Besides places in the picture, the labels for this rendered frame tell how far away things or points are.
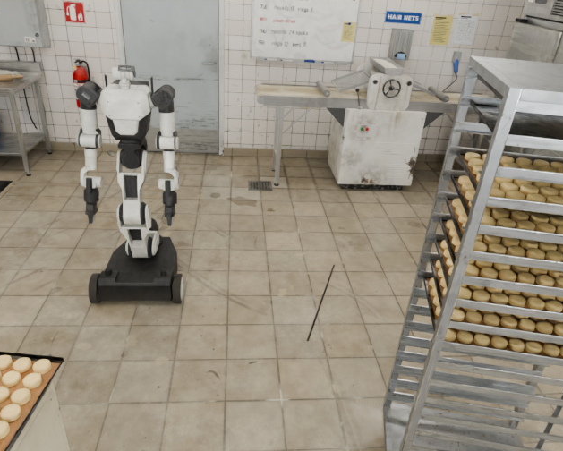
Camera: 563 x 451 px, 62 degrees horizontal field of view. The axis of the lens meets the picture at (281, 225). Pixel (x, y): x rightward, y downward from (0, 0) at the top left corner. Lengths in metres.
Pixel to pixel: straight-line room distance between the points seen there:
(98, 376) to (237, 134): 3.51
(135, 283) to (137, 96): 1.17
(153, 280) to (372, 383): 1.51
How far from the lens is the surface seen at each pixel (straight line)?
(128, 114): 2.87
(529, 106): 1.37
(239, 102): 5.50
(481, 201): 1.40
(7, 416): 1.57
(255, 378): 2.78
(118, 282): 3.21
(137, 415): 2.67
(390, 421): 2.51
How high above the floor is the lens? 2.05
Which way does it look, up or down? 29 degrees down
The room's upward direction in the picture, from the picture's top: 4 degrees clockwise
